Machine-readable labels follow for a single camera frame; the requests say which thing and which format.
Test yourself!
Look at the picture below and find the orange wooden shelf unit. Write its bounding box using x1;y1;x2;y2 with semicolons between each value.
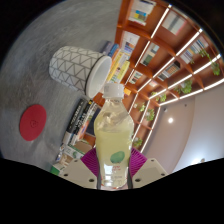
89;0;224;154

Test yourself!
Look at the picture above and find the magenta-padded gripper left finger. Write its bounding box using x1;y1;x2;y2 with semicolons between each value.
57;147;100;190

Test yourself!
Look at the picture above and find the small green box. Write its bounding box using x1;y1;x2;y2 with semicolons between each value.
49;160;68;176

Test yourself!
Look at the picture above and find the yellow drink bottle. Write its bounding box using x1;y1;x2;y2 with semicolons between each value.
93;83;135;191

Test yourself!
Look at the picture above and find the flat round red coaster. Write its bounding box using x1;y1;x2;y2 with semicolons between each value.
18;104;48;142

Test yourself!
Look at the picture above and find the dark book stack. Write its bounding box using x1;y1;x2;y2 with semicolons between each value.
61;98;101;146

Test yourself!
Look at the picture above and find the white patterned mug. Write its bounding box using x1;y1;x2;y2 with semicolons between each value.
48;45;113;100

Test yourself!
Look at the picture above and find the tall white green carton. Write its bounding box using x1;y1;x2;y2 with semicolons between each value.
59;141;87;162

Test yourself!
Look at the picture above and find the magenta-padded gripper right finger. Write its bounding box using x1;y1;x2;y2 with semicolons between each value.
128;147;169;190

